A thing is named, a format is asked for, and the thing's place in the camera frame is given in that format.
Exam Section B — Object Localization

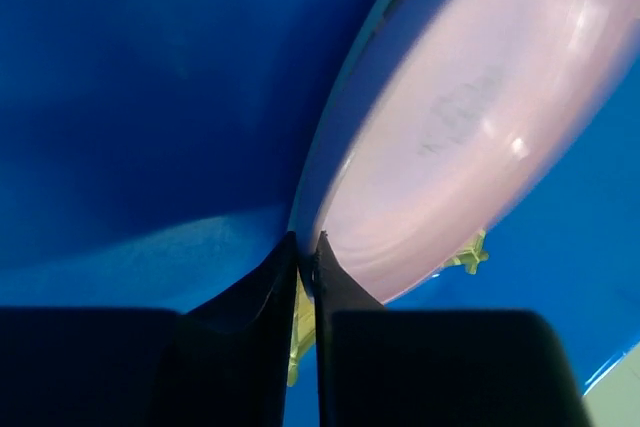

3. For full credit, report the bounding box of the pink plastic plate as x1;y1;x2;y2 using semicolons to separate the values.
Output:
290;0;639;303

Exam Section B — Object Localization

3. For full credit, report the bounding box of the bamboo placemat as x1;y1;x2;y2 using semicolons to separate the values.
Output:
287;230;489;387

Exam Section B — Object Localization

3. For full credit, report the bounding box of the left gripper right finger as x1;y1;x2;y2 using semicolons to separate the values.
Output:
312;235;590;427

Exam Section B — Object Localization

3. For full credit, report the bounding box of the blue plastic bin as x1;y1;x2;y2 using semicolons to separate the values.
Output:
0;0;640;427

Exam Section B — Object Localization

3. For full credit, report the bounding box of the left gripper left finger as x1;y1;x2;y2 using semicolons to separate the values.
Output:
1;234;297;426

